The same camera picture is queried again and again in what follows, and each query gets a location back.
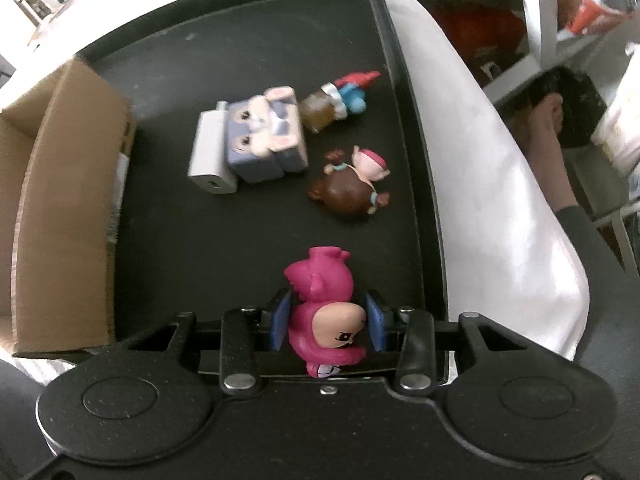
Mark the red plastic basket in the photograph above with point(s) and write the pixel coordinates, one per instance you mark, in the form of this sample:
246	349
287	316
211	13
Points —
595	0

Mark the red and blue toy figurine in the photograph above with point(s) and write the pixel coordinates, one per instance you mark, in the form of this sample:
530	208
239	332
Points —
330	102

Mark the black tray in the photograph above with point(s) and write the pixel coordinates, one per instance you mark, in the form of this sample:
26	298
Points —
200	245

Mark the pink hooded toy figurine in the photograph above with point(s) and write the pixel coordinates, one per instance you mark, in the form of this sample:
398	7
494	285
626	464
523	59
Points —
320	285

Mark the red box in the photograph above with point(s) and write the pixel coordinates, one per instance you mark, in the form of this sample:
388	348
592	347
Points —
480	35

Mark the brown haired doll figurine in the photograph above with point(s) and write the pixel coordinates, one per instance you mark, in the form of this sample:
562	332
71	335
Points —
345	192

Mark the brown cardboard box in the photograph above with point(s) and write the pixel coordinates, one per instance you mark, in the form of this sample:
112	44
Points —
65	200

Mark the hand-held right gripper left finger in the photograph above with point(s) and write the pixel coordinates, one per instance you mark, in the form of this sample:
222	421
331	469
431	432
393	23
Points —
281	322

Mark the blue rabbit block toy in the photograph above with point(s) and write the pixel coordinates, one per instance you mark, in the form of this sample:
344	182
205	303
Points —
265	135

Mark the white shelf frame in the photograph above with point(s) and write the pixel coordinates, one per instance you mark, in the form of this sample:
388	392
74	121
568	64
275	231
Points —
542	10

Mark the white table cloth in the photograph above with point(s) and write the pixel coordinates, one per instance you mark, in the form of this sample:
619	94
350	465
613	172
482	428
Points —
475	160

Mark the white charger adapter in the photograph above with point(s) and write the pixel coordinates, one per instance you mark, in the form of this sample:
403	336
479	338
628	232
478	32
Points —
210	150

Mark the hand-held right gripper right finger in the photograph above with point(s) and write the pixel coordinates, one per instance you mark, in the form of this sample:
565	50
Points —
376	322

